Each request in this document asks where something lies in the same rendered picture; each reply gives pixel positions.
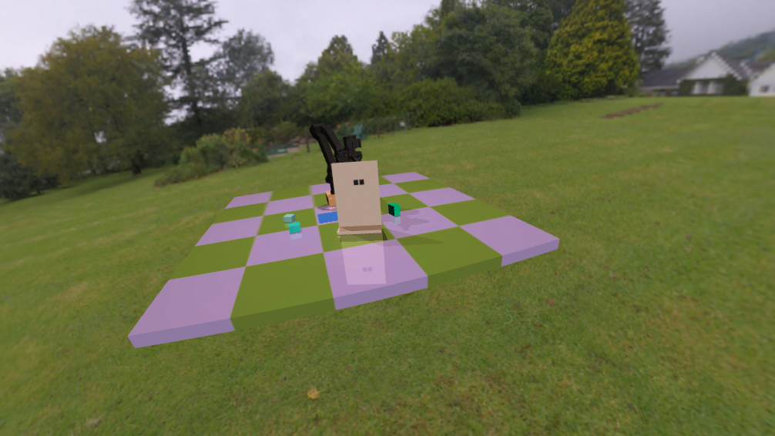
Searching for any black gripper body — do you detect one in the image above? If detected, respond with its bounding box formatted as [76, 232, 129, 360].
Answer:
[346, 138, 361, 162]

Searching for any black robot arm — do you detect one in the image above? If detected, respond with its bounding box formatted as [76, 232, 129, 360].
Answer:
[309, 123, 356, 194]

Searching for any blue square marking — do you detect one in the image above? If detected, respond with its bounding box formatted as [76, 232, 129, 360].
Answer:
[317, 211, 337, 223]

